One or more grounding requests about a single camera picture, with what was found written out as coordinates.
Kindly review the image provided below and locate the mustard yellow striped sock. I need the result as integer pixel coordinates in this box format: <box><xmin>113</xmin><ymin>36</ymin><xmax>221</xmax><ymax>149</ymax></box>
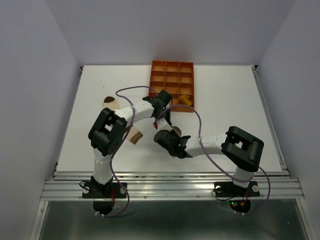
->
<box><xmin>178</xmin><ymin>94</ymin><xmax>193</xmax><ymax>107</ymax></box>

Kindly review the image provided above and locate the orange compartment tray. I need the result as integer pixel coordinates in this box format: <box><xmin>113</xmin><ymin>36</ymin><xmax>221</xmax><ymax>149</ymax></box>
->
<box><xmin>148</xmin><ymin>60</ymin><xmax>196</xmax><ymax>113</ymax></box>

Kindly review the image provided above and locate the cream and brown sock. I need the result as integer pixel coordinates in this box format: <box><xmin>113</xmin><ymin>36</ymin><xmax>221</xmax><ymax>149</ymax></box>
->
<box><xmin>103</xmin><ymin>96</ymin><xmax>143</xmax><ymax>145</ymax></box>

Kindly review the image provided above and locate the taupe sock with maroon cuff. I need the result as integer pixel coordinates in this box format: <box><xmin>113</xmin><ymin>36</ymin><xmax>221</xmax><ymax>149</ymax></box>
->
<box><xmin>172</xmin><ymin>126</ymin><xmax>182</xmax><ymax>137</ymax></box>

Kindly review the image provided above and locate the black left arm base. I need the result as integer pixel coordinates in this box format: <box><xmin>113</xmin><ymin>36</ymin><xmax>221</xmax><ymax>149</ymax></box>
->
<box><xmin>79</xmin><ymin>180</ymin><xmax>129</xmax><ymax>218</ymax></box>

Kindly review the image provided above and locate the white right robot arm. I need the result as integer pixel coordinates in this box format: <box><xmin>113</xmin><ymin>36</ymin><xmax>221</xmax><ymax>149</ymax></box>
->
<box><xmin>153</xmin><ymin>126</ymin><xmax>265</xmax><ymax>195</ymax></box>

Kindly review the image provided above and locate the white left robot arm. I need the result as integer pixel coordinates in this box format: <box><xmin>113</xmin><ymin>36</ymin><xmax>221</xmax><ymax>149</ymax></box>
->
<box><xmin>88</xmin><ymin>90</ymin><xmax>172</xmax><ymax>197</ymax></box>

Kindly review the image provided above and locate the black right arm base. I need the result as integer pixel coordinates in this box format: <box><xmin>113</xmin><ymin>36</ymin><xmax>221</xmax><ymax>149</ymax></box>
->
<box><xmin>212</xmin><ymin>181</ymin><xmax>261</xmax><ymax>214</ymax></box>

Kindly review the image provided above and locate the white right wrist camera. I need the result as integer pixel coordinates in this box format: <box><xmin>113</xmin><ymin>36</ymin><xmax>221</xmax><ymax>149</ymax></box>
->
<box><xmin>154</xmin><ymin>117</ymin><xmax>173</xmax><ymax>131</ymax></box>

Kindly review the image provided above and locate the aluminium front rail frame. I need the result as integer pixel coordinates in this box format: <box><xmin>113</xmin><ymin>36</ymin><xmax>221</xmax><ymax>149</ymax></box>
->
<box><xmin>40</xmin><ymin>170</ymin><xmax>305</xmax><ymax>201</ymax></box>

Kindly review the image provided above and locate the aluminium right side rail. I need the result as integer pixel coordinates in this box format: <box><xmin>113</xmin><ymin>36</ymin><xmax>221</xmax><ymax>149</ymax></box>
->
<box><xmin>251</xmin><ymin>65</ymin><xmax>291</xmax><ymax>177</ymax></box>

